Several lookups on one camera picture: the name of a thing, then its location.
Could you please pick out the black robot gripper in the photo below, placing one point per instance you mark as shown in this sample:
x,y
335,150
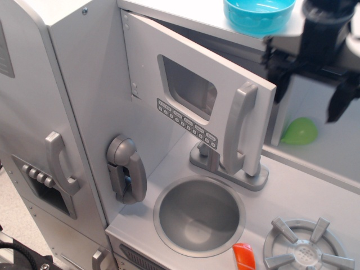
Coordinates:
x,y
320,46

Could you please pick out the grey toy microwave door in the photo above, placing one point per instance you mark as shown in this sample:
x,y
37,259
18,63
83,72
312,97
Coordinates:
x,y
222,104

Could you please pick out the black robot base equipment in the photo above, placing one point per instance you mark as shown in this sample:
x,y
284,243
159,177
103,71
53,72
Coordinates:
x,y
15,255

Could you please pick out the green balloon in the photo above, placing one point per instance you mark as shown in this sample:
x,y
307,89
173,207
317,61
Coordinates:
x,y
301,131

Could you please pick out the turquoise plastic bowl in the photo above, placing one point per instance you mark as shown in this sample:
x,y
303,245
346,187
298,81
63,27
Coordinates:
x,y
258,17

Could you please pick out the grey toy faucet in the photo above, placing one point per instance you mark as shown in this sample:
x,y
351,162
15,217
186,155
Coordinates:
x,y
204,157

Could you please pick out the grey toy stove burner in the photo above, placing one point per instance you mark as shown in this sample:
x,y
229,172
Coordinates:
x,y
303,244

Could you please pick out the grey toy sink basin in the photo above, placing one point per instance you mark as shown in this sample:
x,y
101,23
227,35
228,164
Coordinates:
x,y
199,216

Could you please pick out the orange and white toy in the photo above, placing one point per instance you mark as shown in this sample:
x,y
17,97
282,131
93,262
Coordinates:
x,y
244,256

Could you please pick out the grey toy telephone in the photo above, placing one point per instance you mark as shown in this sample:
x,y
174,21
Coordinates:
x,y
126,170

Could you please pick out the grey oven vent panel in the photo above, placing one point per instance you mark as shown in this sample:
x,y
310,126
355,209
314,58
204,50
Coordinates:
x,y
138,259

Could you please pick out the grey toy ice dispenser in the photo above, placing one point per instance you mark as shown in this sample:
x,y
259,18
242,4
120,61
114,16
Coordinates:
x,y
44,187

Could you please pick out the grey fridge door handle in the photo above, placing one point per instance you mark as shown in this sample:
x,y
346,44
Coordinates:
x,y
54,146

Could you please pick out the grey lower door handle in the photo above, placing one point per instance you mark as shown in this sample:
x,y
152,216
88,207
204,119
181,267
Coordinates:
x,y
101,260

